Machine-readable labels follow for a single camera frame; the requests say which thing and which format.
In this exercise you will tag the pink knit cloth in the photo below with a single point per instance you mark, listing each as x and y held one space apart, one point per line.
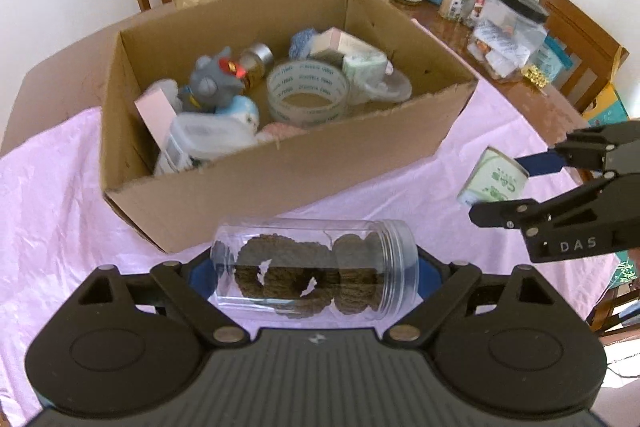
280 130

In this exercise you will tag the blue knit sock roll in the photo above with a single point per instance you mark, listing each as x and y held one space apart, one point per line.
300 42

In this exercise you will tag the long pink box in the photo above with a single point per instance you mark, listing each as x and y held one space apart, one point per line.
155 112

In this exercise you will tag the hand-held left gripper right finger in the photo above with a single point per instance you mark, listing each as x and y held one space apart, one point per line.
429 277

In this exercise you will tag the capsule bottle silver cap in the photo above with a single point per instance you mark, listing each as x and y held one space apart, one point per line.
257 57

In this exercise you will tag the white sock bundle blue band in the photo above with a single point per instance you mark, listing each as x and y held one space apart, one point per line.
167 88

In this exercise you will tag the blue white round toy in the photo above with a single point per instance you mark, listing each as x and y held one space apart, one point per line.
245 109

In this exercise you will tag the gold snowflake ornament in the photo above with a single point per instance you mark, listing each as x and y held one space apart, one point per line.
534 76

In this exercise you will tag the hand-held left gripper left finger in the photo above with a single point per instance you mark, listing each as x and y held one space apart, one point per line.
197 277

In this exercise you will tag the teal packet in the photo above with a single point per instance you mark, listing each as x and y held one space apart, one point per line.
550 59

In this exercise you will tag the cardboard box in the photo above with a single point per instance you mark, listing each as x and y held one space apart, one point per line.
280 177

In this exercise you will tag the white plastic bottle barcode label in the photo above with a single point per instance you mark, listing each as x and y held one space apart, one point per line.
200 137

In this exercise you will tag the clear jar of brown cookies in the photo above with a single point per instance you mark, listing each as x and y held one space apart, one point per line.
300 277

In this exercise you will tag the clear plastic cup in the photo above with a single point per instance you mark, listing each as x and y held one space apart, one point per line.
395 87

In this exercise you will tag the green soap packet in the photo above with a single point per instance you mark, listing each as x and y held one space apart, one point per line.
365 64
492 179

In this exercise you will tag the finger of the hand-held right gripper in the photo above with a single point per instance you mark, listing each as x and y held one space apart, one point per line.
542 163
500 213

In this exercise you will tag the green lid jar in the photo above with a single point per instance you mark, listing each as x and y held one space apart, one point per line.
452 4

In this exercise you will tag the small pink box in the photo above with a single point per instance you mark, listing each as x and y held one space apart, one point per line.
330 39

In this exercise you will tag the large clear jar black lid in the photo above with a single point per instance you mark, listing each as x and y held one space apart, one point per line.
505 42

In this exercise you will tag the grey toy dog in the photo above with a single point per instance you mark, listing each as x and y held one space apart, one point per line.
210 82

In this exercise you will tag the green paper bag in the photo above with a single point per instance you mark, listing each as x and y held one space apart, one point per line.
625 274

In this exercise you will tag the yellow teal carton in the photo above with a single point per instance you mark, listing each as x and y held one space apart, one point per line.
607 107

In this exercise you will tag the clear tape roll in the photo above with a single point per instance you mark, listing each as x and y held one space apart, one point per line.
300 69

